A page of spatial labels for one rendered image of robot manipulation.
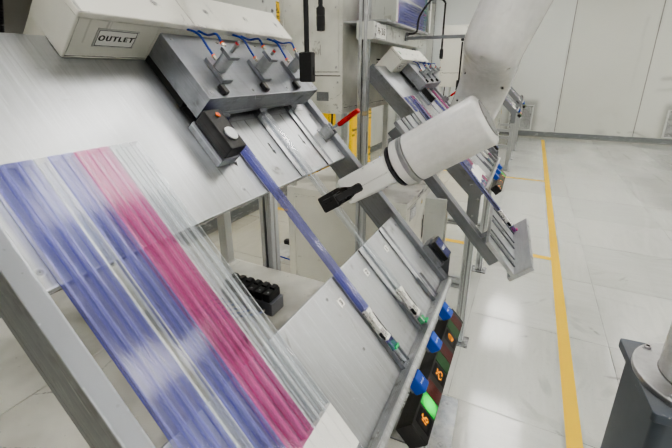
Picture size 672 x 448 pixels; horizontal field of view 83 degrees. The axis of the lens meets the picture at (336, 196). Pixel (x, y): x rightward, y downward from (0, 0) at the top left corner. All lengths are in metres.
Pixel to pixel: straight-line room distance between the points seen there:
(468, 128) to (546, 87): 7.65
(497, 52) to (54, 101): 0.58
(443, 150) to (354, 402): 0.38
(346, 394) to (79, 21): 0.60
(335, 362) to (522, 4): 0.54
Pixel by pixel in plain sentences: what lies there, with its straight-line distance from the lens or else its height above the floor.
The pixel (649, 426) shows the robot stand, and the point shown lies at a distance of 0.86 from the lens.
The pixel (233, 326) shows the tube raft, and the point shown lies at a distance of 0.49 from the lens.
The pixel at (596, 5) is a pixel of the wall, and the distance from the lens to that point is 8.32.
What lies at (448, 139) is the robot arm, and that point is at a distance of 0.60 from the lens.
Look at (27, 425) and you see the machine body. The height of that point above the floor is 0.62.
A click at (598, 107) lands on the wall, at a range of 8.32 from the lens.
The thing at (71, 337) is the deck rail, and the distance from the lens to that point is 0.43.
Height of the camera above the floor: 1.19
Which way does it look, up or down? 18 degrees down
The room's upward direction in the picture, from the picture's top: straight up
